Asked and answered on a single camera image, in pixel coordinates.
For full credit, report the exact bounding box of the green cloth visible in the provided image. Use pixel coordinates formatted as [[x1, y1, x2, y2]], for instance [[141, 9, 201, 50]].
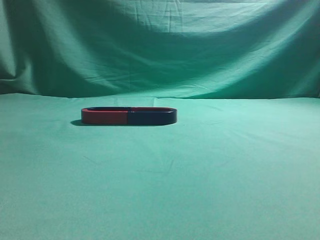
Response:
[[0, 0, 320, 240]]

